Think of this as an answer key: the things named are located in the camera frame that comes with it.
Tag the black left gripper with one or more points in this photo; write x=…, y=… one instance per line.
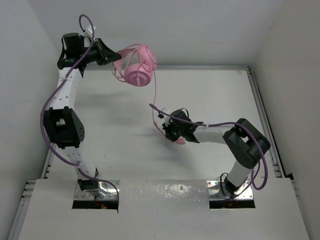
x=106, y=55

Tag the pink headphones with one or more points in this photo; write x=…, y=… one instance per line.
x=136, y=66

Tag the aluminium table frame rail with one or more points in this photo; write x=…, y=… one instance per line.
x=163, y=186

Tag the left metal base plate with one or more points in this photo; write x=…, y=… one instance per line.
x=105, y=192

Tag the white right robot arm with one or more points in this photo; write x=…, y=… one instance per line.
x=247, y=144

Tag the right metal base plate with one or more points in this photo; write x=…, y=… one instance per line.
x=218, y=192

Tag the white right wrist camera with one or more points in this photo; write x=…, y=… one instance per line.
x=164, y=115

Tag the metal base plate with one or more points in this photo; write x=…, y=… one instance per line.
x=105, y=192
x=218, y=192

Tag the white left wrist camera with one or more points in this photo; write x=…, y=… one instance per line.
x=88, y=32

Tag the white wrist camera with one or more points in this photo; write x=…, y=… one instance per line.
x=164, y=115
x=88, y=32

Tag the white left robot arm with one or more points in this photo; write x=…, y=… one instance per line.
x=60, y=123

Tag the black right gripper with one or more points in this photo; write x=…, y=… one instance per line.
x=168, y=134

